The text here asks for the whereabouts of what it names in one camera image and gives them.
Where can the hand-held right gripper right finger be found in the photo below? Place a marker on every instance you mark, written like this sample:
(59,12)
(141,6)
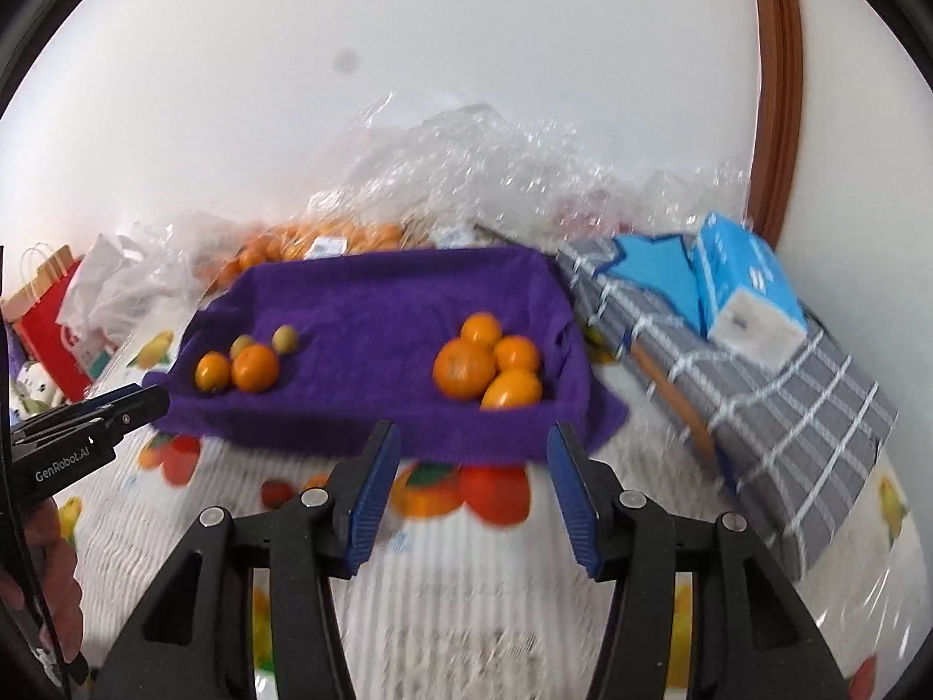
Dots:
(577,507)

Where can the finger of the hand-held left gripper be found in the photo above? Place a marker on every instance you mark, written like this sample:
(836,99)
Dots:
(120,408)

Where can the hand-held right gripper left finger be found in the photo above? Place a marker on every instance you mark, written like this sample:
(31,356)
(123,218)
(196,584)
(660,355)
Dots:
(368,499)

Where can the small orange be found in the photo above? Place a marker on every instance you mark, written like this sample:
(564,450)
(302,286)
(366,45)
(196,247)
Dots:
(512,389)
(516,353)
(481,329)
(212,371)

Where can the small yellow-green fruit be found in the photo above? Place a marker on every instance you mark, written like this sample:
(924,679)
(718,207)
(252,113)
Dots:
(243,345)
(286,338)

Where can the large orange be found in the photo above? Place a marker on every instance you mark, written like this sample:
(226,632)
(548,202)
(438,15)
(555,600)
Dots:
(255,367)
(463,369)

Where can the purple towel-lined tray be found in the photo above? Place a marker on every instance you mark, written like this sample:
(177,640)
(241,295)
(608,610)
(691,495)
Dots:
(364,350)

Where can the person's left hand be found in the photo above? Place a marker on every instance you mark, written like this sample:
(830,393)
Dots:
(47,583)

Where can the white dotted pillow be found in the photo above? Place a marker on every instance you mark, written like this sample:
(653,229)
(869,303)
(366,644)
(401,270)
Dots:
(33,390)

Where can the small red fruit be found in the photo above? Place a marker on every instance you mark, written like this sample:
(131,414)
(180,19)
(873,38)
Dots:
(275,493)

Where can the red paper shopping bag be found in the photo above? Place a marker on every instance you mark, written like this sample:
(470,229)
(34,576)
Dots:
(47,335)

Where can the white plastic bag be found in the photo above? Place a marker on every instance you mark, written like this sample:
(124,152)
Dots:
(98,292)

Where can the wooden stick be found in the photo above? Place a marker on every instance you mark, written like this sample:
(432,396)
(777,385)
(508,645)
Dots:
(678,405)

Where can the fruit-print tablecloth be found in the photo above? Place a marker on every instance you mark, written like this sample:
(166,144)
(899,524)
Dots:
(466,620)

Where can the clear plastic bag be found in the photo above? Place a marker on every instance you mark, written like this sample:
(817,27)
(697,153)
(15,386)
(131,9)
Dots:
(186,248)

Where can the grey checkered cloth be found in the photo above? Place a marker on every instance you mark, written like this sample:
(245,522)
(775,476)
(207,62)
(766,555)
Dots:
(787,423)

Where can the blue star-shaped cushion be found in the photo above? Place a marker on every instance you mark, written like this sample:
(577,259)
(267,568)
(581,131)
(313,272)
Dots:
(652,277)

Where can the clear bag of oranges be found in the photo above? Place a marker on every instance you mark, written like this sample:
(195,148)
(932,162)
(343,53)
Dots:
(306,244)

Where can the blue tissue pack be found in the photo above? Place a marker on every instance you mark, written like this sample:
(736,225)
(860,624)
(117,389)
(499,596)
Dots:
(751,292)

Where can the crumpled clear plastic wrap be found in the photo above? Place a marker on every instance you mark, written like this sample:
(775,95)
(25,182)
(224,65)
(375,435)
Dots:
(510,175)

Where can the brown wooden door frame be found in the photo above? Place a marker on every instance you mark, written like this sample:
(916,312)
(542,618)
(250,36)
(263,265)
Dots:
(780,87)

